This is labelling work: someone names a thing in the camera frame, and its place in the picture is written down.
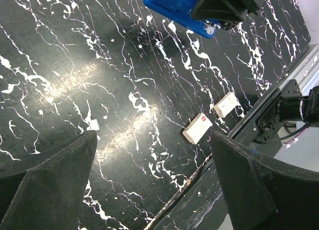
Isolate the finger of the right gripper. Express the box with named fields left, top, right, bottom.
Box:
left=191, top=0, right=265, bottom=30

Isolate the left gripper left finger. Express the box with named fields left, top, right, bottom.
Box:
left=0, top=130, right=97, bottom=230

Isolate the aluminium frame rail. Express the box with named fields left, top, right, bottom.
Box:
left=276, top=43, right=319, bottom=95

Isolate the blue black stapler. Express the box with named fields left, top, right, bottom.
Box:
left=143, top=0, right=221, bottom=38

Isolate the small white paper scrap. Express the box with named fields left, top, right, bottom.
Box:
left=89, top=119, right=100, bottom=131

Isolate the white staple box left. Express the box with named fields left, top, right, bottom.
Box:
left=182, top=113, right=212, bottom=145

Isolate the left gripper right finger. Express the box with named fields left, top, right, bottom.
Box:
left=219, top=143, right=319, bottom=230

